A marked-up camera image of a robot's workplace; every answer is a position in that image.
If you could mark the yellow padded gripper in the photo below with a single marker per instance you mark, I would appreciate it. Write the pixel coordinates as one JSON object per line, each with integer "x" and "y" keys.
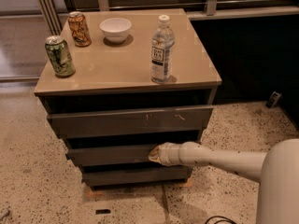
{"x": 168, "y": 153}

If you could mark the grey drawer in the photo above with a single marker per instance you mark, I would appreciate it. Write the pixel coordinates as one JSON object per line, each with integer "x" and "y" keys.
{"x": 131, "y": 176}
{"x": 110, "y": 155}
{"x": 133, "y": 121}

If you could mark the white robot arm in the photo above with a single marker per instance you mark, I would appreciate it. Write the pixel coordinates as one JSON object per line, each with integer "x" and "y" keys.
{"x": 276, "y": 171}

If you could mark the grey drawer cabinet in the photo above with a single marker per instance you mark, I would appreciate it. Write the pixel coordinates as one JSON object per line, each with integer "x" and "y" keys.
{"x": 112, "y": 77}

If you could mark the dark floor slot plate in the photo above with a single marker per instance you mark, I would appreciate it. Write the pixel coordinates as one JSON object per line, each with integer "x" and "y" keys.
{"x": 102, "y": 211}

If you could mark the clear plastic tea bottle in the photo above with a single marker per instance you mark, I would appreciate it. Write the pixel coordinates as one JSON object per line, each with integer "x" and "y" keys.
{"x": 162, "y": 44}

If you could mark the small black floor object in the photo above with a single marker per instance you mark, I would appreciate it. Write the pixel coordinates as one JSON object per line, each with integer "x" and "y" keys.
{"x": 273, "y": 100}

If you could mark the white ceramic bowl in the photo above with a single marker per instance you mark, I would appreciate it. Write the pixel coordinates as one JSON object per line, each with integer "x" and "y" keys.
{"x": 115, "y": 30}

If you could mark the green drink can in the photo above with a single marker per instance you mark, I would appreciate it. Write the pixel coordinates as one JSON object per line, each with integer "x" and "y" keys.
{"x": 59, "y": 55}

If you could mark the orange drink can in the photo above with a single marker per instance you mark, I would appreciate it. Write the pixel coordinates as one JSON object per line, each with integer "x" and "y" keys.
{"x": 79, "y": 29}

